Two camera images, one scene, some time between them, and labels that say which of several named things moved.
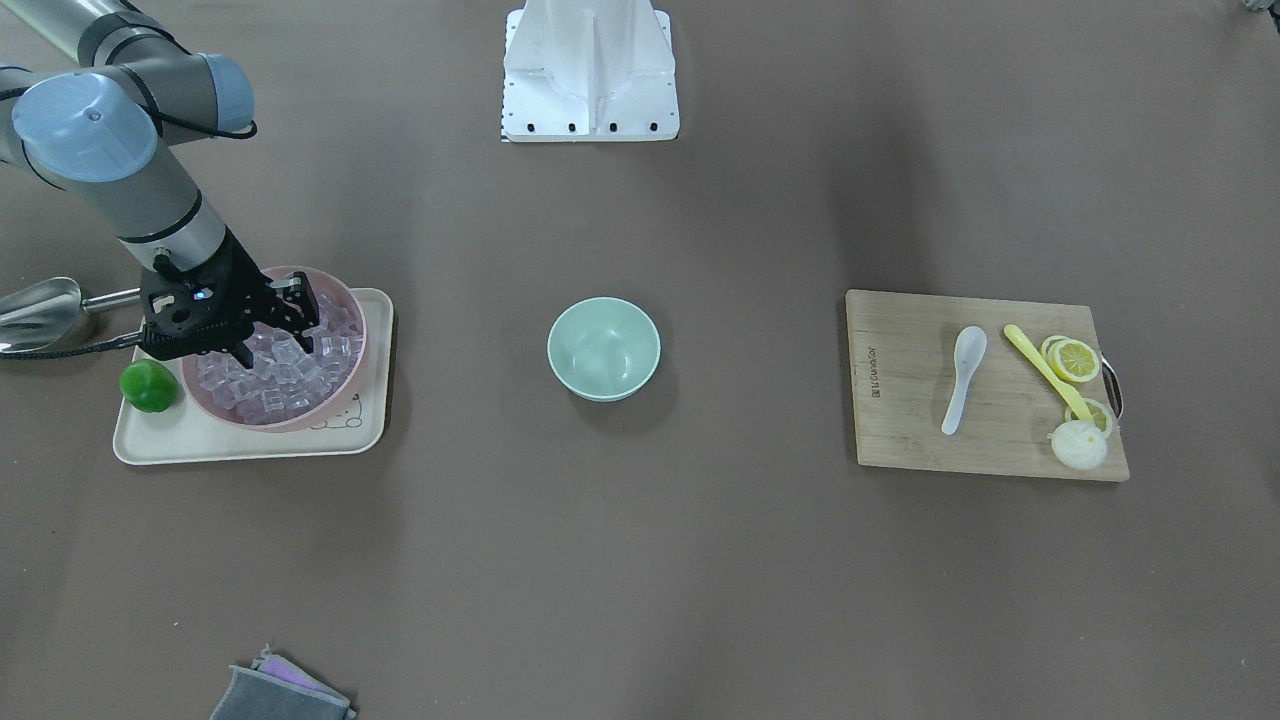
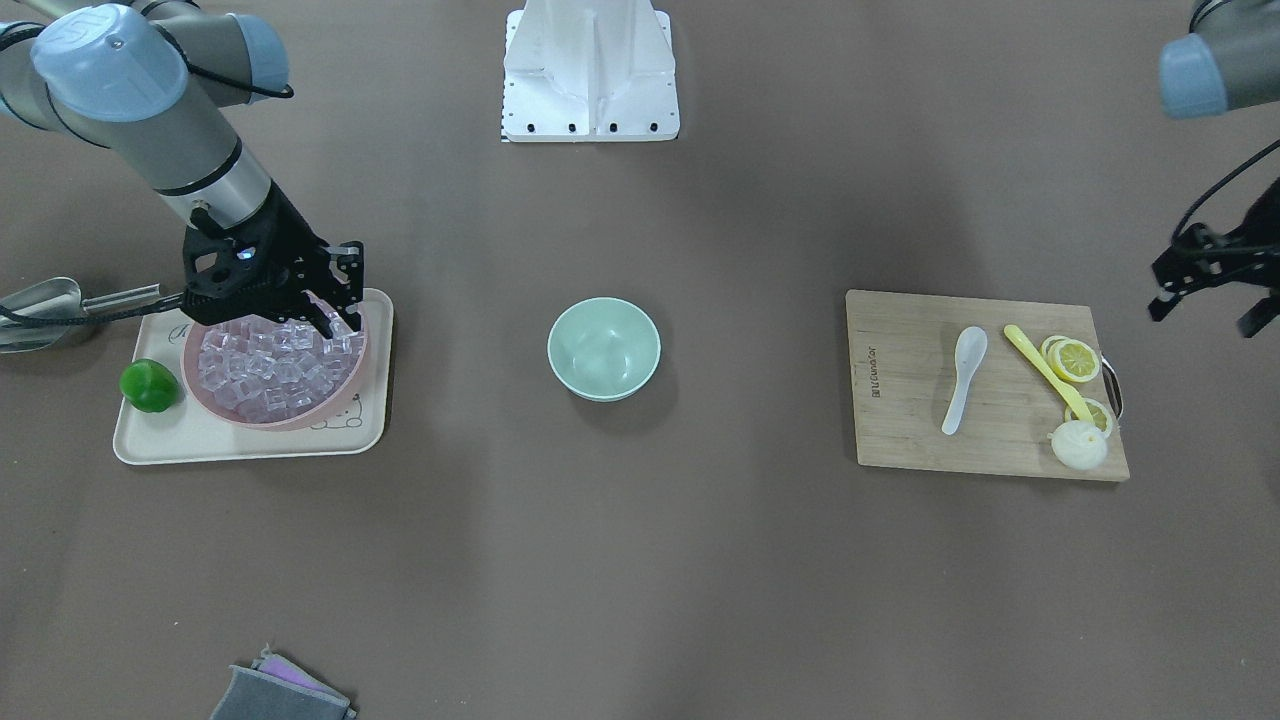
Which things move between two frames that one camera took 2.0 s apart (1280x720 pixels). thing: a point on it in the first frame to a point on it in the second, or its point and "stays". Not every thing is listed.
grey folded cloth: [277, 688] stays
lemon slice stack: [1072, 359] stays
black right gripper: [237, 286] to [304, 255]
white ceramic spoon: [970, 345] stays
